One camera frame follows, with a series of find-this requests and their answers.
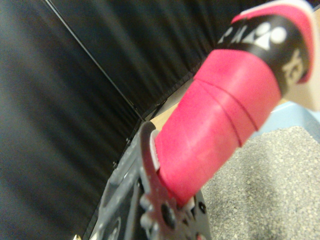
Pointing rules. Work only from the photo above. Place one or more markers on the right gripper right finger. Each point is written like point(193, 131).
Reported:
point(152, 175)

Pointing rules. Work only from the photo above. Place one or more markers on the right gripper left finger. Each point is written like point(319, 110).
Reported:
point(122, 180)

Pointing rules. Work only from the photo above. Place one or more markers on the blue litter tray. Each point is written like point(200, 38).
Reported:
point(270, 180)

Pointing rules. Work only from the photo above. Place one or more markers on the black curtain stand pole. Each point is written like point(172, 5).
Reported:
point(92, 58)

